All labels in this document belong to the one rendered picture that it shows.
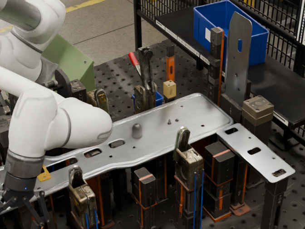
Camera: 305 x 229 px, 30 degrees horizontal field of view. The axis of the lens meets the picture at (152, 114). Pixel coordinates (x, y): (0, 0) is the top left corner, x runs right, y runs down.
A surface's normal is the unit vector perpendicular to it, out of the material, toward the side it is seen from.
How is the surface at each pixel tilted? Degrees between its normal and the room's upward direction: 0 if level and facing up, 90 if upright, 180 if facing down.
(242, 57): 90
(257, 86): 0
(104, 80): 0
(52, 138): 91
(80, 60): 42
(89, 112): 34
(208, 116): 0
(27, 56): 84
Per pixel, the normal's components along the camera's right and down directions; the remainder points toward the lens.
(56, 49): -0.55, -0.34
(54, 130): 0.73, 0.30
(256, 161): -0.02, -0.80
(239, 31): -0.86, 0.32
